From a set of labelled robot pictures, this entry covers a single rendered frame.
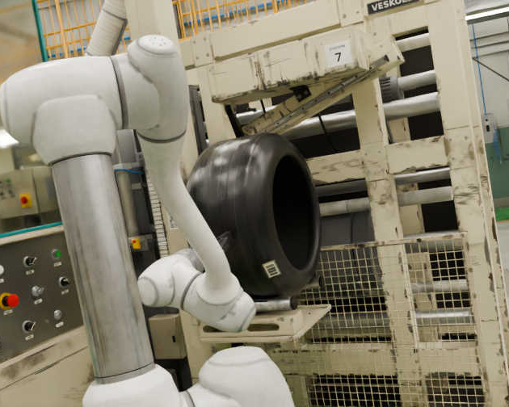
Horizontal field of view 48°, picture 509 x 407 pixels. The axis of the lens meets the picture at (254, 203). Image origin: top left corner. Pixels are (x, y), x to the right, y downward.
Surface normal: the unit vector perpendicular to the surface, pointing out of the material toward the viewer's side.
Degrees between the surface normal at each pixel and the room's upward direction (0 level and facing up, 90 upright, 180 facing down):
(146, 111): 133
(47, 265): 90
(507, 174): 90
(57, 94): 91
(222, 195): 69
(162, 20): 90
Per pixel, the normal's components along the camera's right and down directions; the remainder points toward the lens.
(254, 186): 0.26, -0.31
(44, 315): 0.89, -0.13
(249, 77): -0.44, 0.12
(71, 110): 0.29, -0.04
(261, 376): 0.41, -0.52
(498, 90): -0.22, 0.09
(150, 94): 0.47, 0.46
